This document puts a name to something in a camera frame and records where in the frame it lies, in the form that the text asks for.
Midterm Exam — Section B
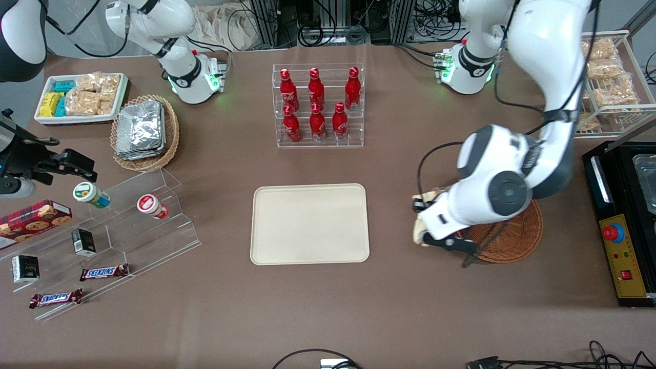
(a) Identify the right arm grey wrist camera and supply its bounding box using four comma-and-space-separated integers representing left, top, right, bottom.
0, 177, 37, 200

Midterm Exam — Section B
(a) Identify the Snickers chocolate bar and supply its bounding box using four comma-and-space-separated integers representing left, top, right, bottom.
79, 263, 130, 282
28, 288, 84, 310

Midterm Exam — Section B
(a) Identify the beige plastic tray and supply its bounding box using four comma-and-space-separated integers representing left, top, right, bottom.
250, 183, 371, 266

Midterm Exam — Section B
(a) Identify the small black carton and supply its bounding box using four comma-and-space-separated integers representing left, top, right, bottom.
11, 254, 40, 284
71, 228, 97, 257

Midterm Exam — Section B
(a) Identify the round brown wicker basket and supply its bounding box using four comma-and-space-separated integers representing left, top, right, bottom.
455, 199, 544, 264

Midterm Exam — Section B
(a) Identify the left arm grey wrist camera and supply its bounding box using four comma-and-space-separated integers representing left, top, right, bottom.
423, 232, 480, 256

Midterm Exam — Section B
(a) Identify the red cola bottle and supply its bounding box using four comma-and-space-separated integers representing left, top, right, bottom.
307, 68, 326, 108
309, 102, 327, 142
282, 105, 302, 144
332, 102, 349, 141
344, 67, 362, 111
279, 69, 300, 111

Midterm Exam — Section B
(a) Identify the bagged fried snack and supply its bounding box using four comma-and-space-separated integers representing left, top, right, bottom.
591, 77, 639, 109
576, 112, 601, 132
582, 38, 619, 60
586, 58, 624, 80

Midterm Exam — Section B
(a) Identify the white rectangular snack tray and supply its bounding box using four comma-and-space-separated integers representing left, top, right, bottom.
34, 73, 130, 127

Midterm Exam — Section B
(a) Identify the red lid cup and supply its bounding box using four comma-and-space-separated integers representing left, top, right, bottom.
136, 194, 170, 220

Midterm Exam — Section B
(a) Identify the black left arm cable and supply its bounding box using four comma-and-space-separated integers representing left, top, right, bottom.
416, 141, 465, 198

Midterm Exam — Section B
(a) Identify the cream cloth bag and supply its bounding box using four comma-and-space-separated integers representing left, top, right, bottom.
194, 4, 268, 52

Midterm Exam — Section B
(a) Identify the oval tan wicker basket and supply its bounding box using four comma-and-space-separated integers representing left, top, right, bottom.
110, 94, 180, 173

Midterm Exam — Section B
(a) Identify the black looped cable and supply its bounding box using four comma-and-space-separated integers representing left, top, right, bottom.
271, 348, 362, 369

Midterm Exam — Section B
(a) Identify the yellow emergency stop box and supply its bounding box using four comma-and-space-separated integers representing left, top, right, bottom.
598, 213, 649, 300

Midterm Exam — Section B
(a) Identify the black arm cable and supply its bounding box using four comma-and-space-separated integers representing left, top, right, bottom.
416, 141, 465, 198
45, 0, 130, 58

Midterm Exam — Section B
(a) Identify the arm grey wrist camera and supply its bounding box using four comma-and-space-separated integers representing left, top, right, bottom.
0, 177, 37, 200
423, 232, 480, 256

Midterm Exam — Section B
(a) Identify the black cable with connector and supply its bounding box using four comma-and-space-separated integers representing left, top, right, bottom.
467, 340, 656, 369

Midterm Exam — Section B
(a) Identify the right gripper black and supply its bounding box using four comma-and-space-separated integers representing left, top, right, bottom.
0, 111, 97, 186

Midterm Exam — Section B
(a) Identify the red tartan cookie box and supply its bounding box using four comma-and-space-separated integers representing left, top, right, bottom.
0, 199, 73, 251

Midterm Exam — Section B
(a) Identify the silver foil pouch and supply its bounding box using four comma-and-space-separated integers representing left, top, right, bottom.
116, 99, 166, 154
115, 143, 168, 161

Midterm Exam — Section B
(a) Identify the yellow snack pack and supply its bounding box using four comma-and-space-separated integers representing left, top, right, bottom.
39, 92, 65, 118

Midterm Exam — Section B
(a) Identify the white wire rack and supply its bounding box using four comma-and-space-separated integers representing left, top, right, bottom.
574, 29, 646, 139

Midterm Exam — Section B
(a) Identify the triangle sandwich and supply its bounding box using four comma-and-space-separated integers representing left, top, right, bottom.
414, 188, 443, 248

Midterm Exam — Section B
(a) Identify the black equipment base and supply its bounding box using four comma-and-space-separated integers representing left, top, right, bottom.
582, 140, 656, 309

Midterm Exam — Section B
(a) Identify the aluminium frame post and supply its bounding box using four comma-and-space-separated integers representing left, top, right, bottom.
249, 0, 280, 48
392, 0, 416, 45

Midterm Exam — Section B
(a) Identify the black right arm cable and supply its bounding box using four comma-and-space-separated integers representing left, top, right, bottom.
45, 0, 130, 58

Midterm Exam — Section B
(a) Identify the clear acrylic step stand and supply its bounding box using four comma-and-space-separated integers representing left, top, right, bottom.
0, 167, 203, 322

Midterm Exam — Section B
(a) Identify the clear acrylic bottle rack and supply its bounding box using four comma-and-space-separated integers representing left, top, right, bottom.
272, 63, 365, 149

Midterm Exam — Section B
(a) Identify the clear plastic container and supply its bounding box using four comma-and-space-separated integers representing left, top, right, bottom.
632, 153, 656, 215

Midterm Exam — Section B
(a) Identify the green lid cup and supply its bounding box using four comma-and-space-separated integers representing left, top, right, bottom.
72, 181, 112, 209

